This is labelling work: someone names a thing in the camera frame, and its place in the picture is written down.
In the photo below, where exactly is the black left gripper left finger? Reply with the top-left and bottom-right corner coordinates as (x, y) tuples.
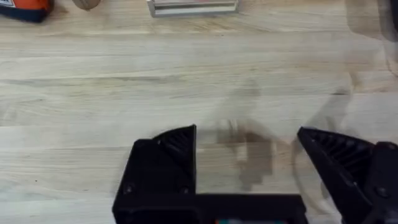
(112, 124), (198, 210)

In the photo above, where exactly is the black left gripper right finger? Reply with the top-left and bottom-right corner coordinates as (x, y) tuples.
(296, 126), (398, 224)

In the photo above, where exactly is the silver metal box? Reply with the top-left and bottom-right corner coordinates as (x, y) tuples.
(146, 0), (240, 18)

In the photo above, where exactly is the round wooden piece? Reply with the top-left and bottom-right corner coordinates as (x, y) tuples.
(72, 0), (102, 11)

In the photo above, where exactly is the orange and blue box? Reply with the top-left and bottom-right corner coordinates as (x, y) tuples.
(0, 0), (55, 23)

